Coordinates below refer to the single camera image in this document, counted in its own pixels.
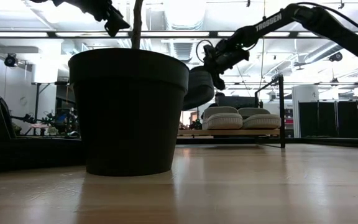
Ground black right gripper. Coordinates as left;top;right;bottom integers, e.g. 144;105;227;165
209;38;251;91

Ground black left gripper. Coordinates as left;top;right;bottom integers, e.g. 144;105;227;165
52;0;131;38

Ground person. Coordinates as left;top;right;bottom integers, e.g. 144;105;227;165
213;91;227;107

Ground black computer monitor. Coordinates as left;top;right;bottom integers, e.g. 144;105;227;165
224;95;258;110

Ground black bar with light strips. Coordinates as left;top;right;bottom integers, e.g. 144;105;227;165
0;30;358;40

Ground white square pillar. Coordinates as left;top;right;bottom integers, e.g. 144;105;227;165
291;85;320;139

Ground large black flower pot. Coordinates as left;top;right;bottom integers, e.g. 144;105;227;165
68;0;191;177

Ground black ceiling spotlight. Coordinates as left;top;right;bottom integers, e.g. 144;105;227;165
4;53;19;68
328;50;344;63

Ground black partition panels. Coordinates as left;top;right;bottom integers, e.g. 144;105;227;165
298;100;358;139

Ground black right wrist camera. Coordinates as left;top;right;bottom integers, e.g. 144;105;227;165
201;44;218;68

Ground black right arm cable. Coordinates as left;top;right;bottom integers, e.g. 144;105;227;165
195;1;358;64

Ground wooden shelf with black frame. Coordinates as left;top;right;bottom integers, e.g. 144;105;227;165
177;73;287;149

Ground round ceiling air duct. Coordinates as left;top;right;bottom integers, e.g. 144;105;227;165
162;0;208;63

